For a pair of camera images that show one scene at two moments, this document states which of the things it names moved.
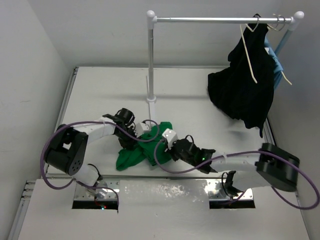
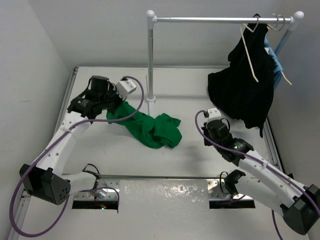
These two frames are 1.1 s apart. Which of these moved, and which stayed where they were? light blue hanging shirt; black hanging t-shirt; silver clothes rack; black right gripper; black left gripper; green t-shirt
Moved: black left gripper; black right gripper; green t-shirt
Stayed: black hanging t-shirt; light blue hanging shirt; silver clothes rack
